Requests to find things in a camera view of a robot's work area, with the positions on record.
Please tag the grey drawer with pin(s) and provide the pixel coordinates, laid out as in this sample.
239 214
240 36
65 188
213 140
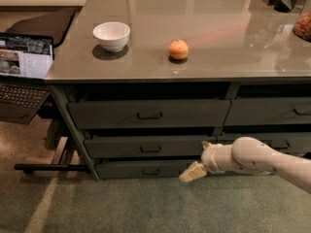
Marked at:
269 111
143 169
291 143
148 113
146 146

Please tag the white ceramic bowl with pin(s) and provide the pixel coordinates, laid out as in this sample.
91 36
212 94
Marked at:
112 36

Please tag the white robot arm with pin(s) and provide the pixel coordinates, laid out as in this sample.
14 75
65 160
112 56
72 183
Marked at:
249 156

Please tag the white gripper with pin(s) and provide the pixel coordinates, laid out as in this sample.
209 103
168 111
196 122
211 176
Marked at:
209 159

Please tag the black laptop stand base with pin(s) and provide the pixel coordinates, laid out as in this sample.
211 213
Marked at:
57 161

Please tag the orange round fruit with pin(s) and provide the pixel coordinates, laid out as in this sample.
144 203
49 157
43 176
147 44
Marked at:
179 50

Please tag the black open laptop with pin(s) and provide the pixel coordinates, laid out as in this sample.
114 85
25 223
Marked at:
24 62

